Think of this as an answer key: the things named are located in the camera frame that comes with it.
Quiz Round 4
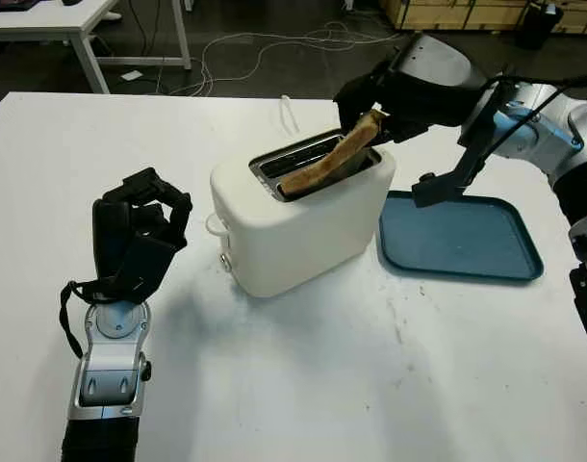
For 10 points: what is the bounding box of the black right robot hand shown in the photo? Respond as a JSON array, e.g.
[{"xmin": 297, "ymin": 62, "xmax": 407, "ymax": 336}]
[{"xmin": 332, "ymin": 32, "xmax": 491, "ymax": 145}]

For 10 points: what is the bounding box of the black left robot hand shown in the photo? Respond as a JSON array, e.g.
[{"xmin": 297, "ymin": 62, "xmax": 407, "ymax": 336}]
[{"xmin": 90, "ymin": 167, "xmax": 194, "ymax": 293}]

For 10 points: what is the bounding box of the slice of brown bread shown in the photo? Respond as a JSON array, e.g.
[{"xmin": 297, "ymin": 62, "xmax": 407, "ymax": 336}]
[{"xmin": 279, "ymin": 109, "xmax": 390, "ymax": 197}]

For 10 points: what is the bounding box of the white toaster lever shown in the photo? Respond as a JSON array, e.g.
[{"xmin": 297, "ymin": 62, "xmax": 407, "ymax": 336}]
[{"xmin": 205, "ymin": 214, "xmax": 230, "ymax": 238}]

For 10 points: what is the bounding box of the blue plastic tray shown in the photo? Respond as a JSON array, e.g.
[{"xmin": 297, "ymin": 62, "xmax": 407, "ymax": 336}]
[{"xmin": 378, "ymin": 190, "xmax": 546, "ymax": 289}]

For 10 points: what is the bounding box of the white two-slot toaster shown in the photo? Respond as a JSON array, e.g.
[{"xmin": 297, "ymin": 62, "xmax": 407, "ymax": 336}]
[{"xmin": 209, "ymin": 129, "xmax": 398, "ymax": 300}]

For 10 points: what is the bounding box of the black trash bin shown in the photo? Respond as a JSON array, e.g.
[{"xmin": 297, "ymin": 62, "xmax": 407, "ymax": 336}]
[{"xmin": 514, "ymin": 1, "xmax": 565, "ymax": 51}]

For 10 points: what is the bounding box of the white office desk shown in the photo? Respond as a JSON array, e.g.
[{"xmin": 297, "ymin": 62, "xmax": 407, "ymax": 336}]
[{"xmin": 0, "ymin": 0, "xmax": 192, "ymax": 95}]

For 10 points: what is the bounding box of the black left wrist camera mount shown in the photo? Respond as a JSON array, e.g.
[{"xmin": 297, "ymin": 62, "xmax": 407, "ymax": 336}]
[{"xmin": 111, "ymin": 230, "xmax": 177, "ymax": 305}]

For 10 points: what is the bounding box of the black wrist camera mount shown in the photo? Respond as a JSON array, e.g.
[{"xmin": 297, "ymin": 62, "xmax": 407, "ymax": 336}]
[
  {"xmin": 411, "ymin": 80, "xmax": 517, "ymax": 210},
  {"xmin": 111, "ymin": 230, "xmax": 177, "ymax": 305}
]

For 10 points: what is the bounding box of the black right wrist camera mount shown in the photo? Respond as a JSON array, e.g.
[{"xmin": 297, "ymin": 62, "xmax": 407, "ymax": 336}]
[{"xmin": 411, "ymin": 80, "xmax": 517, "ymax": 210}]

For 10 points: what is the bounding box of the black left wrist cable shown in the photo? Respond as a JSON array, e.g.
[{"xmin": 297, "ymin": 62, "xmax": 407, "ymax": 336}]
[{"xmin": 58, "ymin": 281, "xmax": 115, "ymax": 359}]

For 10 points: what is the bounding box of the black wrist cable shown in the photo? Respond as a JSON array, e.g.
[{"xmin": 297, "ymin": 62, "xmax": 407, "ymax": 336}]
[
  {"xmin": 485, "ymin": 71, "xmax": 587, "ymax": 163},
  {"xmin": 58, "ymin": 281, "xmax": 115, "ymax": 359}
]

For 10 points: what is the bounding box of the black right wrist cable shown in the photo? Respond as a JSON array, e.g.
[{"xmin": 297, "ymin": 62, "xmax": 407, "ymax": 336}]
[{"xmin": 485, "ymin": 71, "xmax": 587, "ymax": 163}]

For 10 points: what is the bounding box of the white toaster power cord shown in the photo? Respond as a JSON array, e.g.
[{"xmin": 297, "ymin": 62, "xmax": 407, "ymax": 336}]
[{"xmin": 278, "ymin": 94, "xmax": 302, "ymax": 139}]

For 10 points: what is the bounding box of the white cable on floor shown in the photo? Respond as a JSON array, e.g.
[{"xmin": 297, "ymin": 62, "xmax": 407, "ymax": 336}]
[{"xmin": 170, "ymin": 21, "xmax": 406, "ymax": 97}]

